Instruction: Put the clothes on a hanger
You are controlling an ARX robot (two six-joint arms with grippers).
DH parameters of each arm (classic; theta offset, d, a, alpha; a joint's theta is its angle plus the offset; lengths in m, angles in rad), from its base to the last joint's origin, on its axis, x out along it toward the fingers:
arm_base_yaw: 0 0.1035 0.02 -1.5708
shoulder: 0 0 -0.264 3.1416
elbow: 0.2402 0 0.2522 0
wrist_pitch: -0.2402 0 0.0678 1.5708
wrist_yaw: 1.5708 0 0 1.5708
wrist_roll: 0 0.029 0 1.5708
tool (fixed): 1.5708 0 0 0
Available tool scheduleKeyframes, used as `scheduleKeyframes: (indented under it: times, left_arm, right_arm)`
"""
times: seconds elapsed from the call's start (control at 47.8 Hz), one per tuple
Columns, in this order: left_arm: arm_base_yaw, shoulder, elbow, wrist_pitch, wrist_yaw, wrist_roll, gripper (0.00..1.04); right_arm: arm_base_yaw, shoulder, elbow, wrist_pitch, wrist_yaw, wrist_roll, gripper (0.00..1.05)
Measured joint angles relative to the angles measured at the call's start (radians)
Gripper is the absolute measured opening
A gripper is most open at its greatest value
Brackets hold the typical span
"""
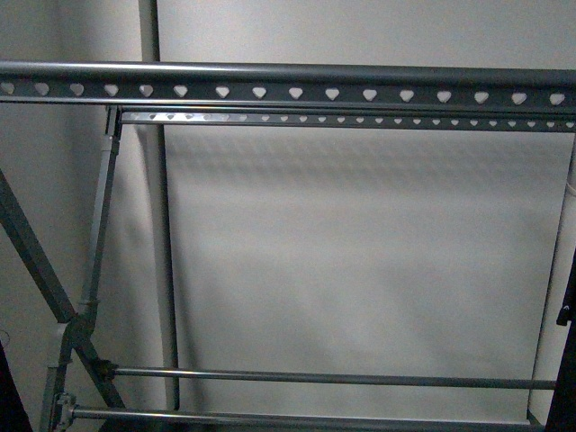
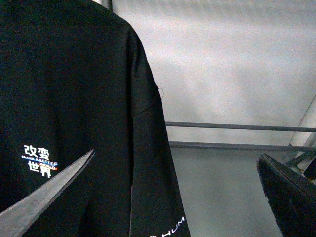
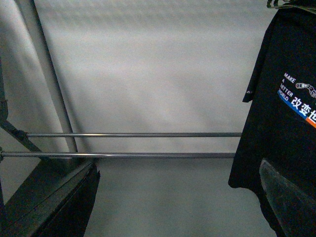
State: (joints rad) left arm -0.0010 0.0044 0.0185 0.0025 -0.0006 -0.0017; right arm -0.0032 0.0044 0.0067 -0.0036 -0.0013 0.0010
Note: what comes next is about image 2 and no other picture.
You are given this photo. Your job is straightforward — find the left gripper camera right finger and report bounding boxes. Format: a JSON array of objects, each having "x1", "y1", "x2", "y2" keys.
[{"x1": 257, "y1": 154, "x2": 316, "y2": 237}]

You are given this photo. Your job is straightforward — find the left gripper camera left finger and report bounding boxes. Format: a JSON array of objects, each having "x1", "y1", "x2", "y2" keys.
[{"x1": 0, "y1": 150, "x2": 95, "y2": 237}]

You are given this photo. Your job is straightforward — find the black printed t-shirt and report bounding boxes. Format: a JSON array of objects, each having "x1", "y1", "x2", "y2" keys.
[{"x1": 0, "y1": 0, "x2": 190, "y2": 237}]

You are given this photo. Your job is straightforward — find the slanted metal rack post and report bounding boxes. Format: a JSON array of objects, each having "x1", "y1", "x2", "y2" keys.
[{"x1": 289, "y1": 96, "x2": 316, "y2": 173}]

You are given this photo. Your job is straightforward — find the grey lower rack rail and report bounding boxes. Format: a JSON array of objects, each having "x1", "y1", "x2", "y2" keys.
[{"x1": 169, "y1": 141, "x2": 316, "y2": 152}]

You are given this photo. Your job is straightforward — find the grey metal rack rail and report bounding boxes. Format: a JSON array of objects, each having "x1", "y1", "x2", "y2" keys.
[{"x1": 165, "y1": 122, "x2": 316, "y2": 132}]

